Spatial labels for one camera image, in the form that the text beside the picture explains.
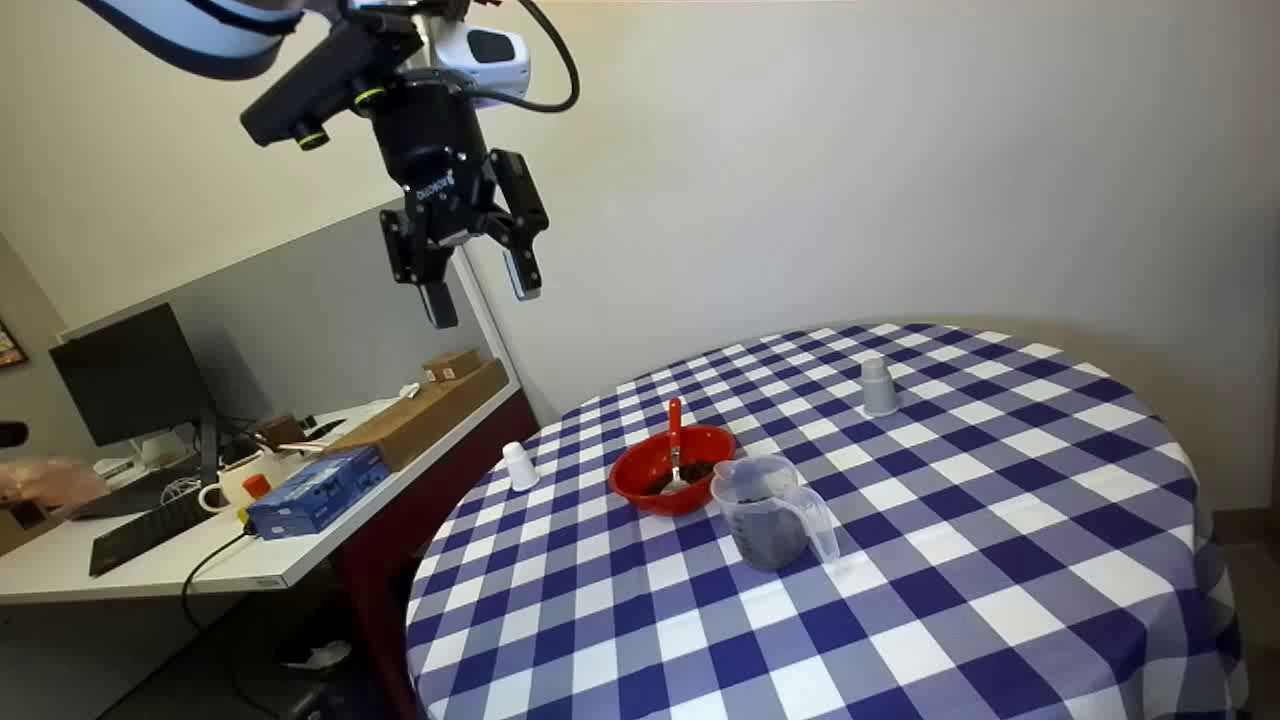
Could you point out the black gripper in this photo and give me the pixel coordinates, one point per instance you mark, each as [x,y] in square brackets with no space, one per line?
[453,187]

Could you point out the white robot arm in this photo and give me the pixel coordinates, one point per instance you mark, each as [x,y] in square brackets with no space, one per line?
[419,73]

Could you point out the red plastic bowl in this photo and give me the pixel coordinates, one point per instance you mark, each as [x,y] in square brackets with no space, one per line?
[643,469]

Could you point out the long cardboard box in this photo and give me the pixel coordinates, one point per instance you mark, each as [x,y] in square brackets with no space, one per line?
[451,389]

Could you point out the small white bottle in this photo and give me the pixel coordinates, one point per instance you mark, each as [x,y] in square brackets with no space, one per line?
[521,469]

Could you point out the blue box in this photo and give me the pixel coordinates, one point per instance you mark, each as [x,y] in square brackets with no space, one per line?
[317,493]

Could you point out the red plastic spoon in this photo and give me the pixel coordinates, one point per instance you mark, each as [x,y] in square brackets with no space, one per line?
[673,444]

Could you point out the white mug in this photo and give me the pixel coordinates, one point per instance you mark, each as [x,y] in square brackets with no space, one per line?
[233,498]

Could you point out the black computer monitor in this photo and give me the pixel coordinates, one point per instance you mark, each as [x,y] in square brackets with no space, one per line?
[133,379]

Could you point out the black keyboard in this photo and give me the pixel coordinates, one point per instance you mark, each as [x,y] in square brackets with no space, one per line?
[142,533]

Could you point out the white desk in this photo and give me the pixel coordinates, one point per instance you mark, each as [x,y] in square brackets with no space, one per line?
[223,556]

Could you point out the white plastic bottle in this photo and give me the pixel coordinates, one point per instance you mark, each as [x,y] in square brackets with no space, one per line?
[879,389]

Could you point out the blue white checkered tablecloth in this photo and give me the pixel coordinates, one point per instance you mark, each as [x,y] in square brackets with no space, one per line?
[989,533]

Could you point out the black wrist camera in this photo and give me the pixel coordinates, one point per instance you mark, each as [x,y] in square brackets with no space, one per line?
[351,68]

